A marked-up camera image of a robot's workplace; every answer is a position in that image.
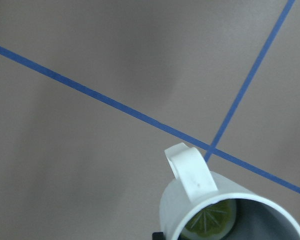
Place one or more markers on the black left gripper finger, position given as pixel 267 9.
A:
pixel 157 236

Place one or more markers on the green lemon slice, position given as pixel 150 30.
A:
pixel 213 222

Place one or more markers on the white mug with HOME text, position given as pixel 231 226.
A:
pixel 195 187

